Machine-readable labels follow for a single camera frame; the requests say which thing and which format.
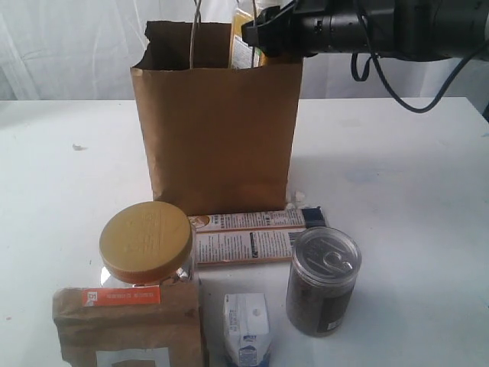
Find small white milk carton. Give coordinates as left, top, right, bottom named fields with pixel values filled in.
left=223, top=293, right=272, bottom=366

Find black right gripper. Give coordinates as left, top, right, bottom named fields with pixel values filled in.
left=241, top=1, right=358, bottom=57

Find white backdrop curtain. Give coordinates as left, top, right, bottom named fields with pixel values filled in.
left=1, top=1, right=488, bottom=111

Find white crumpled paper bits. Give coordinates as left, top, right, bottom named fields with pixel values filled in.
left=287, top=190, right=308, bottom=209

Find clear can dark seeds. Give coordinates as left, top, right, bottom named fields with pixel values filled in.
left=286, top=227, right=362, bottom=337

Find brown kraft pouch orange label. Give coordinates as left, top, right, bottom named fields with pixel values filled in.
left=52, top=283, right=209, bottom=366

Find clear nut jar gold lid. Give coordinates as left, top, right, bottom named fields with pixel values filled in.
left=99, top=201, right=199, bottom=288

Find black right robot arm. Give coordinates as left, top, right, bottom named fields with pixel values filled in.
left=241, top=0, right=488, bottom=62

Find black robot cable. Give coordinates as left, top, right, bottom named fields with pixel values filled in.
left=351, top=0, right=489, bottom=113

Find yellow grain bottle white cap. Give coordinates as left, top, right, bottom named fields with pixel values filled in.
left=228, top=1, right=265, bottom=69

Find brown paper shopping bag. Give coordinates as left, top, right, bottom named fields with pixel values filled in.
left=131, top=21, right=303, bottom=216

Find dark blue noodle package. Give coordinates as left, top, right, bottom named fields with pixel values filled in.
left=189, top=207, right=328, bottom=266

